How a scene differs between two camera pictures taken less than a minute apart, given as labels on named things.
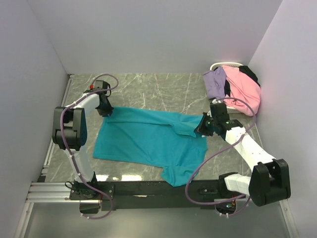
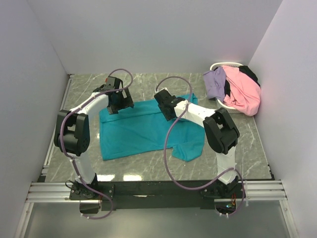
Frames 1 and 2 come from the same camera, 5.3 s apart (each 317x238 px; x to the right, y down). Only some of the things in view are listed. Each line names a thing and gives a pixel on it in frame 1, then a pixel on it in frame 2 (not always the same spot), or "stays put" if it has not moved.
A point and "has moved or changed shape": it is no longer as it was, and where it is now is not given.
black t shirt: x=242 y=69 stays put
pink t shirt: x=245 y=93 stays put
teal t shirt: x=153 y=138 has moved or changed shape
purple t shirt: x=215 y=81 stays put
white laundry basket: x=230 y=109 stays put
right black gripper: x=200 y=130 -> x=167 y=118
